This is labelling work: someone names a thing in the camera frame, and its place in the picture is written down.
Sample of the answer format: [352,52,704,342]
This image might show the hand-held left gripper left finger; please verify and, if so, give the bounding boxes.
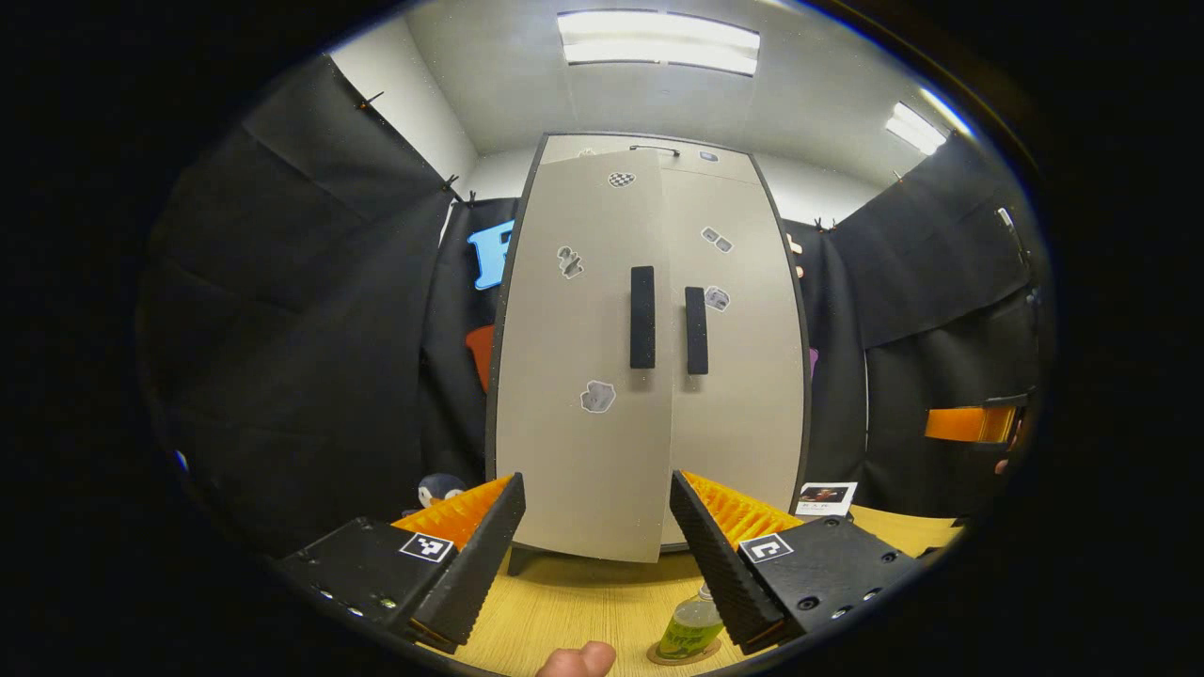
[271,472,528,657]

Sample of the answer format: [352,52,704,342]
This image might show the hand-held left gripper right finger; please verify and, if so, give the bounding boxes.
[668,468,927,656]

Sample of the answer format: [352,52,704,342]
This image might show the green label clear bottle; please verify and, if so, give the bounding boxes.
[656,581,727,661]

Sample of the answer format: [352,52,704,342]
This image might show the round cork coaster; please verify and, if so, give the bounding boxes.
[646,638,723,667]

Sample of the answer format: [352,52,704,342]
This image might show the cabinet door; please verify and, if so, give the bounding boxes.
[494,150,675,565]
[658,167,808,548]

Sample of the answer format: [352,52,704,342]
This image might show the grey white cabinet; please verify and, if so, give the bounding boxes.
[484,132,812,576]

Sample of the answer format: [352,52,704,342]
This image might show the dark blue plush toy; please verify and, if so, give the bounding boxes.
[417,472,469,511]

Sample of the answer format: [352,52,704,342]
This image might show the small photo card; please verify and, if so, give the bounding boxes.
[795,481,859,517]

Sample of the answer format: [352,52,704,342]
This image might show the small ceiling light panel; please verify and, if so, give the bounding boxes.
[884,89,974,156]

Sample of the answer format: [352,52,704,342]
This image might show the black backdrop cloth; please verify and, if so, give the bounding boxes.
[139,52,1053,560]

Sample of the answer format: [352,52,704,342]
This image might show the large ceiling light panel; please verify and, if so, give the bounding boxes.
[557,9,761,78]

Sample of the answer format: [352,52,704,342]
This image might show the black bar door handle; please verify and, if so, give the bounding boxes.
[684,286,710,376]
[629,265,657,370]

